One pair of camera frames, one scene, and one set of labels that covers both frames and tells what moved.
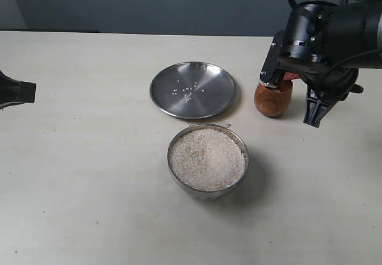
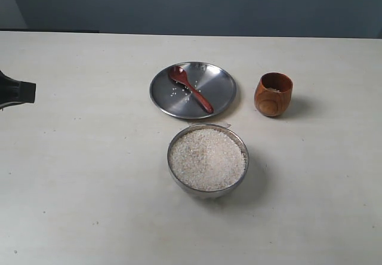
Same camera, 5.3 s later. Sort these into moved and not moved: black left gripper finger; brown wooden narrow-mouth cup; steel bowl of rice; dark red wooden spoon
Moved: dark red wooden spoon
Not moved: brown wooden narrow-mouth cup; black left gripper finger; steel bowl of rice
